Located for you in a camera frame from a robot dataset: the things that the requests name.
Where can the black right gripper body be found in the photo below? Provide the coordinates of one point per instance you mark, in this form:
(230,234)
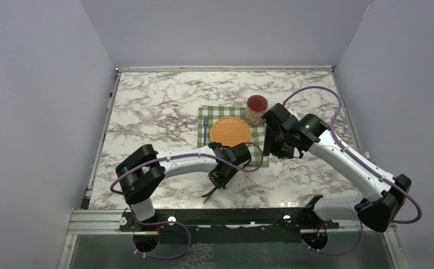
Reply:
(276,144)

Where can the teal plastic knife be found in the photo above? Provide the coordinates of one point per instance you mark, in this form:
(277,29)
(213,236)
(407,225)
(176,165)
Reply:
(207,199)

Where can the pink ceramic mug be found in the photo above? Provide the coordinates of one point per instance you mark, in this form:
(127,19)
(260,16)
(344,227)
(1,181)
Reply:
(256,106)

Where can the aluminium mounting rail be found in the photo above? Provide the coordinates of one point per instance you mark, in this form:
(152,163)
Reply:
(167,221)

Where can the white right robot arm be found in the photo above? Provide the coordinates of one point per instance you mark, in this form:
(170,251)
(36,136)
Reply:
(381,195)

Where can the blue handled utensil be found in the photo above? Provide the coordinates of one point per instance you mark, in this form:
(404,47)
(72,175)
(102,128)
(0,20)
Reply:
(205,126)

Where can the orange woven plate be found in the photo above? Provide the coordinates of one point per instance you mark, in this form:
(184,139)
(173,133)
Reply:
(230,131)

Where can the green white checkered cloth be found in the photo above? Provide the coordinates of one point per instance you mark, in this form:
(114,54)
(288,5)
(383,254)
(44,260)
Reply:
(217,112)

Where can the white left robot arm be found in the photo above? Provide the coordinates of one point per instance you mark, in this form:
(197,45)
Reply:
(141,173)

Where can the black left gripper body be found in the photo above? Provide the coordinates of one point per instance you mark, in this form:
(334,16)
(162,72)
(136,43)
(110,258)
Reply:
(220,181)

